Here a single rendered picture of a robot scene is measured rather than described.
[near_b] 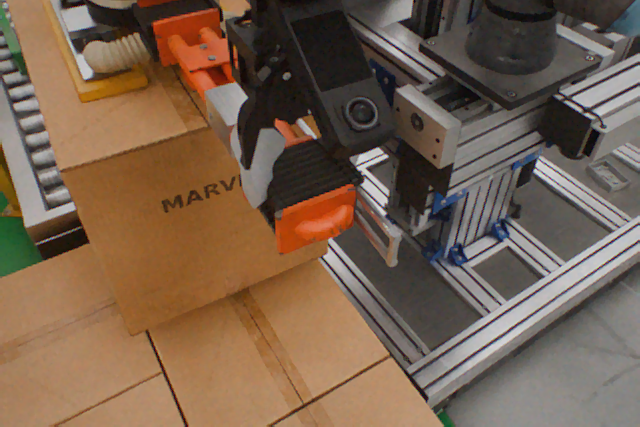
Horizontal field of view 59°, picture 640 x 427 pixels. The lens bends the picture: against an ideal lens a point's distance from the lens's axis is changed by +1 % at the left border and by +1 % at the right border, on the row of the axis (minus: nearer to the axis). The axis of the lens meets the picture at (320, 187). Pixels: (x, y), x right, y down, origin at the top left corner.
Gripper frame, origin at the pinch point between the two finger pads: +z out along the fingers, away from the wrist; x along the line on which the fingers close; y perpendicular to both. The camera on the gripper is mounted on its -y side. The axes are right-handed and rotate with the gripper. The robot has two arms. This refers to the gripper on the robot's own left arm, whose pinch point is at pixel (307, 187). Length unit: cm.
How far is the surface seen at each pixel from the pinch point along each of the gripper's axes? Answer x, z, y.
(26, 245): 46, 120, 132
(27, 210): 33, 61, 80
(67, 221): 26, 62, 74
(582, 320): -106, 119, 15
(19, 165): 32, 61, 98
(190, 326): 9, 66, 36
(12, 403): 43, 66, 36
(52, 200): 28, 66, 87
